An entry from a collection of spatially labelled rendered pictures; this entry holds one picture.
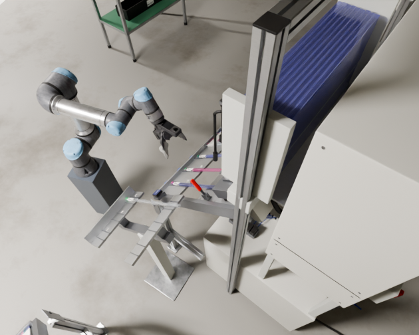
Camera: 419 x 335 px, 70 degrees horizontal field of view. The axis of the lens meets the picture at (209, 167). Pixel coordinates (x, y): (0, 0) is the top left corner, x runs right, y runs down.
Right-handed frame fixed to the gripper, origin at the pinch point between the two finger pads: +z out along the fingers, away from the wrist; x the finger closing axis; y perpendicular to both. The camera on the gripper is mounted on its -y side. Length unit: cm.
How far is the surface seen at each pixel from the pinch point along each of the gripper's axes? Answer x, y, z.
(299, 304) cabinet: 19, -64, 66
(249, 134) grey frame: 24, -82, -42
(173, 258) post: 31, 34, 83
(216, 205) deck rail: 21, -46, 1
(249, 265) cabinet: 18, -39, 53
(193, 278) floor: 32, 17, 94
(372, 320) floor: -18, -77, 143
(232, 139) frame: 23, -74, -37
